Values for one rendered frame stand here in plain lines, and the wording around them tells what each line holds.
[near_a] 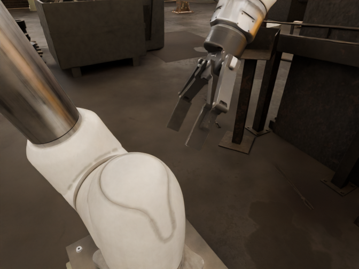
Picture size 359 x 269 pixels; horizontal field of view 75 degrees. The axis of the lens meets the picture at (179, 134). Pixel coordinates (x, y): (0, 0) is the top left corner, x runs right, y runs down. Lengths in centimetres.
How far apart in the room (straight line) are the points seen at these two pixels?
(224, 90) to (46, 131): 30
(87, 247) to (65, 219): 66
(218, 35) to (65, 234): 106
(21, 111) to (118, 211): 21
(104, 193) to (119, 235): 6
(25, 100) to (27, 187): 115
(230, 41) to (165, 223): 32
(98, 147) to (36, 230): 89
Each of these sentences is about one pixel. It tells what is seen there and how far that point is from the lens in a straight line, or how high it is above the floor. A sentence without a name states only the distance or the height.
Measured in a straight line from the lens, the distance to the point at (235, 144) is 161.
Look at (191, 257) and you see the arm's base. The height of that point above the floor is 45.
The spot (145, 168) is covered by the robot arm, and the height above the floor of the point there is 71.
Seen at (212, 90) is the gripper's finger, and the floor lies 80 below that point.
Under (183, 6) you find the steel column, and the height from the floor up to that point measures 16.
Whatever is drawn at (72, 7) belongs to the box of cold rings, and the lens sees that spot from 280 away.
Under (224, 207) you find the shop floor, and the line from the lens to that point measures 123.
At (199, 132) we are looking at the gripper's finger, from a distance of 39.
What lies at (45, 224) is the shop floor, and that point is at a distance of 131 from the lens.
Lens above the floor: 96
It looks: 35 degrees down
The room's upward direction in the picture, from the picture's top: straight up
